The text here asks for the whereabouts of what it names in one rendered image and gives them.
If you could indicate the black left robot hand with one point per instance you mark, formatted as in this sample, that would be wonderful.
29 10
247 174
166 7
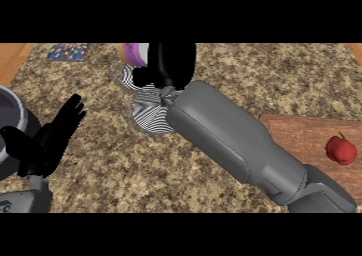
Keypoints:
45 143

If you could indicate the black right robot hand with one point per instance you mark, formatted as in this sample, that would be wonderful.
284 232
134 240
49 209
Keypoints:
172 63

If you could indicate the purple rimmed can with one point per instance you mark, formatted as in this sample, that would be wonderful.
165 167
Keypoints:
137 55

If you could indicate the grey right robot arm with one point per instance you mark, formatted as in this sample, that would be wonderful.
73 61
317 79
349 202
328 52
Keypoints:
247 146

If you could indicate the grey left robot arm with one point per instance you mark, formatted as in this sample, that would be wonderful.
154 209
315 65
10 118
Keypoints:
24 196

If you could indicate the brown wooden cutting board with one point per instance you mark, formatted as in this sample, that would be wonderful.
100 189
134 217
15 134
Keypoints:
321 150

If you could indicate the grey round pot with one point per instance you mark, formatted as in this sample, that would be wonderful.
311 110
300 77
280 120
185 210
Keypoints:
7 130

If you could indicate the colourful patterned blue mat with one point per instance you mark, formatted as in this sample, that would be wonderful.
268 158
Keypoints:
69 51

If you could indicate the red bell pepper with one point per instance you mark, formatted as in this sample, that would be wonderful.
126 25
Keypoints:
342 150

